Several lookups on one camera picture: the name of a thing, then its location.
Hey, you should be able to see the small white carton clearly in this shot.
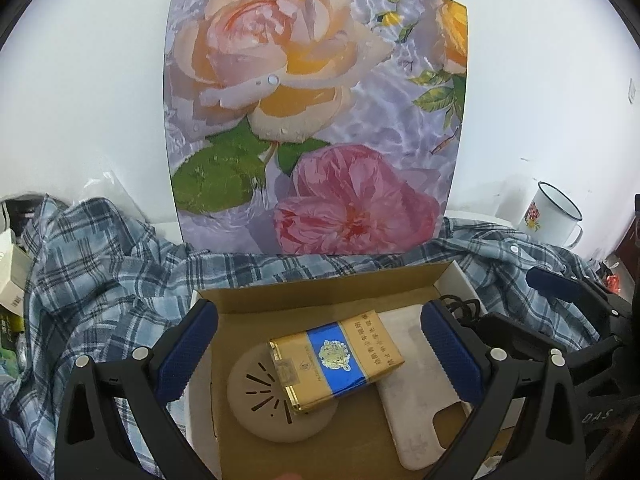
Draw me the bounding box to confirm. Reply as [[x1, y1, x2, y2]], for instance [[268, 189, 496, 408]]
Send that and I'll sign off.
[[0, 245, 34, 312]]

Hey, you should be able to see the floral picture board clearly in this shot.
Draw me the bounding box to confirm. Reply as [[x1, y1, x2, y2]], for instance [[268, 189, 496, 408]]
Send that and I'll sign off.
[[164, 0, 470, 256]]

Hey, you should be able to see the black cable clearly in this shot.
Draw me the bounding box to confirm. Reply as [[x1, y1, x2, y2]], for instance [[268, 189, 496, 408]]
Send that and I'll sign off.
[[440, 294, 484, 322]]

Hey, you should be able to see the gold and blue cigarette pack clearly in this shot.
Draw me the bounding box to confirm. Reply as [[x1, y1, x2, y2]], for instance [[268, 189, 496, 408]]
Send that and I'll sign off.
[[269, 312, 405, 414]]

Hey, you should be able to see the white enamel mug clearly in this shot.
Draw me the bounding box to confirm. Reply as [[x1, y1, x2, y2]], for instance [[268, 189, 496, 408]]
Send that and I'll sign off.
[[517, 180, 585, 251]]

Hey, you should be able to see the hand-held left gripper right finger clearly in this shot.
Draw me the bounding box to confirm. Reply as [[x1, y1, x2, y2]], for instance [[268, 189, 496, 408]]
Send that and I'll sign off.
[[421, 299, 587, 480]]

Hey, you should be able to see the beige phone case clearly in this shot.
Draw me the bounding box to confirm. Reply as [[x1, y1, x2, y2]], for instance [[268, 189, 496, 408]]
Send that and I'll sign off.
[[377, 305, 484, 471]]

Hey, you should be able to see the beige round slotted disc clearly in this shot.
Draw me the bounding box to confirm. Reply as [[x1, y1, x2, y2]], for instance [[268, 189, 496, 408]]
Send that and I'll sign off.
[[226, 344, 339, 444]]

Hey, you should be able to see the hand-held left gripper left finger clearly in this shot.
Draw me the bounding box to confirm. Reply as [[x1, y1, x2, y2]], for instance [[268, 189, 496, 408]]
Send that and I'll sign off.
[[54, 299, 219, 480]]

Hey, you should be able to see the blue plaid shirt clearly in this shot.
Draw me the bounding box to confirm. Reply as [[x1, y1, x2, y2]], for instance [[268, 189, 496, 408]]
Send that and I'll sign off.
[[0, 194, 608, 477]]

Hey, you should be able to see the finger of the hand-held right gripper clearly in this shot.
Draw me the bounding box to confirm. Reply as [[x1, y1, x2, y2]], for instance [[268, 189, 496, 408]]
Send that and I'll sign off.
[[526, 266, 632, 322], [472, 311, 626, 386]]

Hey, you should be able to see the cardboard box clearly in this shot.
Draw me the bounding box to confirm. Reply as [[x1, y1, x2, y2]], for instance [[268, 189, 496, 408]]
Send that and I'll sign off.
[[185, 259, 484, 480]]

